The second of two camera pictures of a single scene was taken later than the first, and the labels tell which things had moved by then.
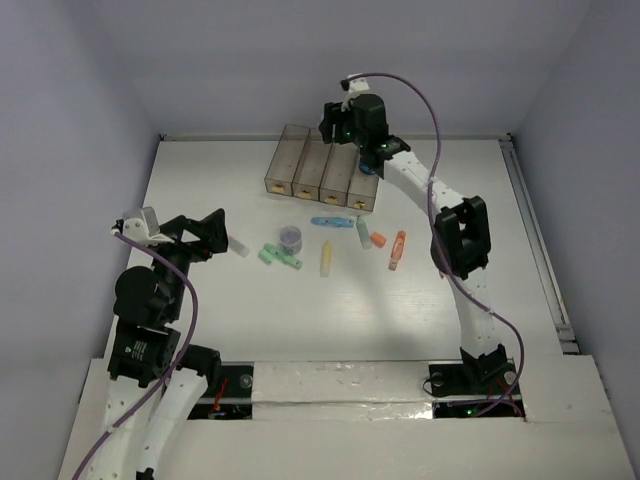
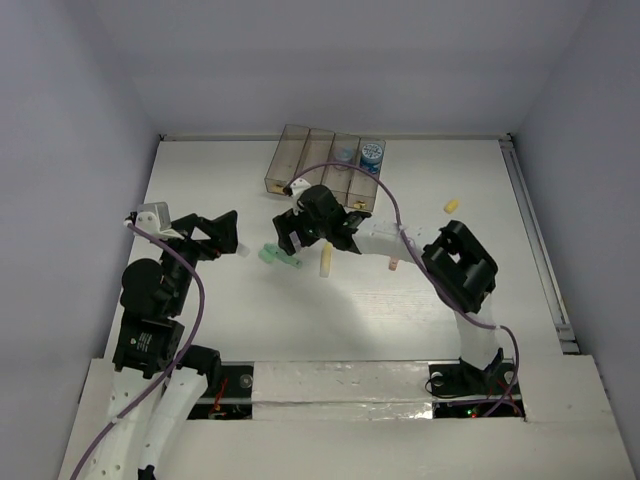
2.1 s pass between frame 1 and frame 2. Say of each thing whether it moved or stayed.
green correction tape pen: stayed
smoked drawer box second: stayed
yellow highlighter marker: stayed
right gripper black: moved
